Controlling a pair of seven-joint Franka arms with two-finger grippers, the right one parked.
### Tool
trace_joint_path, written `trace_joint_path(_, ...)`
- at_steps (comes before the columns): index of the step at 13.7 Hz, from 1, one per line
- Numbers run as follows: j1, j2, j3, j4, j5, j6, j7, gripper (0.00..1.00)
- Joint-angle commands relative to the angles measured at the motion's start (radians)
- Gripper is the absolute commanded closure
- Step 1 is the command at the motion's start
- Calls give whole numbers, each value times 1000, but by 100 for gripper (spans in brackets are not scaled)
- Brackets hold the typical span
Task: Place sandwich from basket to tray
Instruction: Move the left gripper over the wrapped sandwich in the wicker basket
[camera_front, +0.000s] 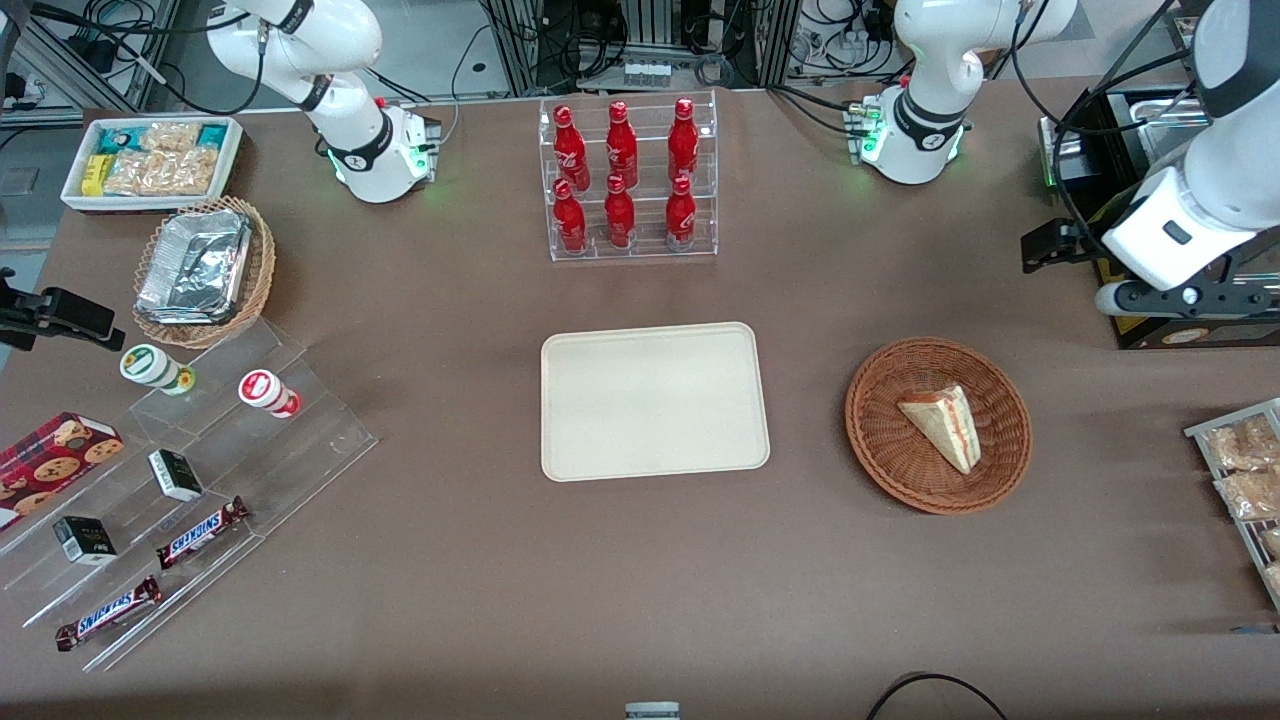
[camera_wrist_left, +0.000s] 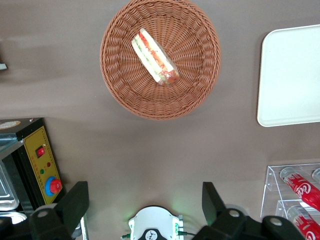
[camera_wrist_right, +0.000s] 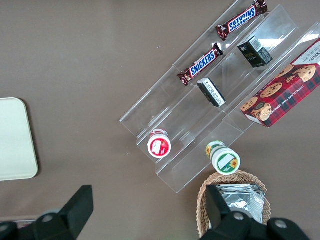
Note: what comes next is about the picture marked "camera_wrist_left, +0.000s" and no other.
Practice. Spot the round brown wicker basket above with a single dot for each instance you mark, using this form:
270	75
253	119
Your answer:
190	82

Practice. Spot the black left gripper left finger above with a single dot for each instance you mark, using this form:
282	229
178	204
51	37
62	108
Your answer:
70	207

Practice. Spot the grey snack tray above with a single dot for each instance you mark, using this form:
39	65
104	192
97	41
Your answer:
2	66

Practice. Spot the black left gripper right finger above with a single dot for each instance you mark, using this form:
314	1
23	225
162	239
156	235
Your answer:
217	207

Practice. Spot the sandwich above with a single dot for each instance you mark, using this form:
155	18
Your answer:
153	56

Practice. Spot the cream plastic tray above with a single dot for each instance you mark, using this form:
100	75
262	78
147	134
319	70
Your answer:
292	77

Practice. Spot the clear acrylic bottle rack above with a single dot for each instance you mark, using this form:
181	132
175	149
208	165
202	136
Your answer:
271	185

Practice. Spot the black food warmer yellow panel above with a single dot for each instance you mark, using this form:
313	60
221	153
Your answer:
37	150

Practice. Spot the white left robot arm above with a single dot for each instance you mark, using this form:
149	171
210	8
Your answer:
155	220

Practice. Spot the red cola bottle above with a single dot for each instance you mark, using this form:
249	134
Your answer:
305	225
300	187

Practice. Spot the steel warmer pan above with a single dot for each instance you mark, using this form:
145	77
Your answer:
12	218
6	192

